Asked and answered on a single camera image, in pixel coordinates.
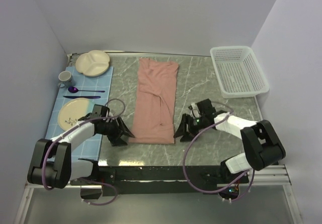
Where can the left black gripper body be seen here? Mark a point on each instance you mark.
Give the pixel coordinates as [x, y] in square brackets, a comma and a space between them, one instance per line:
[112, 130]

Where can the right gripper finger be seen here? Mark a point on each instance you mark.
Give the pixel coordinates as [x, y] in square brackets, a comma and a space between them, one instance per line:
[187, 137]
[181, 130]

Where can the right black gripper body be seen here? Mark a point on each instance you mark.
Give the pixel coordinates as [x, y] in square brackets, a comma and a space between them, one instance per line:
[196, 124]

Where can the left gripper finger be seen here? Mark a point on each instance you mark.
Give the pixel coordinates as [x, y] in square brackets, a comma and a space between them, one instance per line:
[125, 129]
[119, 142]

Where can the pink printed t shirt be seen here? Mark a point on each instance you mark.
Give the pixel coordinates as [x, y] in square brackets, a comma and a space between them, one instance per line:
[153, 121]

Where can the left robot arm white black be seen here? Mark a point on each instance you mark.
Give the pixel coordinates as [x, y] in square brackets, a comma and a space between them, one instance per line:
[52, 165]

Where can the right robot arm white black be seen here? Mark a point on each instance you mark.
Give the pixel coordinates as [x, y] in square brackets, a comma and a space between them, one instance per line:
[262, 146]

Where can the purple knife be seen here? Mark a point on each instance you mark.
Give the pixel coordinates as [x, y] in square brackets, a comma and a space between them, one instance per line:
[86, 97]

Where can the blue grid placemat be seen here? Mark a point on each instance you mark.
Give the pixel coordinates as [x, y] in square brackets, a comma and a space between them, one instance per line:
[102, 82]

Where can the cream teal round plate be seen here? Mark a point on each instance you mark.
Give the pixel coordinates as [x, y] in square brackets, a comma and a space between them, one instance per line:
[72, 111]

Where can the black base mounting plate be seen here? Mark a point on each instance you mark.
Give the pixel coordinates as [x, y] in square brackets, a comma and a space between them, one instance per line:
[161, 180]

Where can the purple spoon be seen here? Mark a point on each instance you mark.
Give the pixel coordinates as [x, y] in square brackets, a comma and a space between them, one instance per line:
[75, 90]

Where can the white plastic basket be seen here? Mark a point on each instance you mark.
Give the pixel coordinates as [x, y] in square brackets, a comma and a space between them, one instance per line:
[238, 72]

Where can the cream divided plate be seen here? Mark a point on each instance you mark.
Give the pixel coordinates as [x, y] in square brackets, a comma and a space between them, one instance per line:
[93, 63]

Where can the grey mug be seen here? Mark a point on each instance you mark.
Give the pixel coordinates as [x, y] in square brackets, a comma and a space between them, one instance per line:
[65, 79]

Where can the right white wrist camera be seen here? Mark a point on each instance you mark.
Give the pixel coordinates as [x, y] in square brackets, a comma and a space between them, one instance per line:
[194, 110]

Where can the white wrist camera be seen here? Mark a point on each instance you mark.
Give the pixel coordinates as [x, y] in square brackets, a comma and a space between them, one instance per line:
[111, 115]
[194, 110]

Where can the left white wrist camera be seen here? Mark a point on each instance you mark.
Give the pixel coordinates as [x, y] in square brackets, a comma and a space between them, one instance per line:
[111, 115]

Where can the aluminium frame rail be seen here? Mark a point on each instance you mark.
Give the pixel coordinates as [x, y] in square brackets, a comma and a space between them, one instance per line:
[270, 201]

